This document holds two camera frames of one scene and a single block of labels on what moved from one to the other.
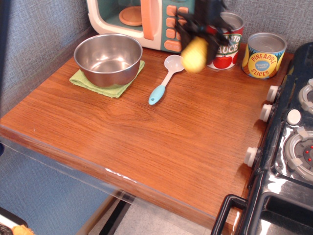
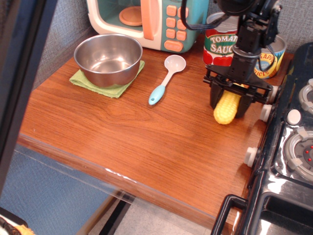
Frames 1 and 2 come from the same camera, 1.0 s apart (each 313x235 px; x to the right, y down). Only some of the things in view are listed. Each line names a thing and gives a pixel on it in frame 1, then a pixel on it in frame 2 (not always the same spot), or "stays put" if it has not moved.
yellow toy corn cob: x=194 y=55 to x=226 y=106
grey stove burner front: x=298 y=152 stays put
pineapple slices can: x=263 y=55 stays put
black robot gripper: x=206 y=16 to x=241 y=75
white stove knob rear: x=272 y=93 stays put
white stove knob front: x=250 y=156 stays put
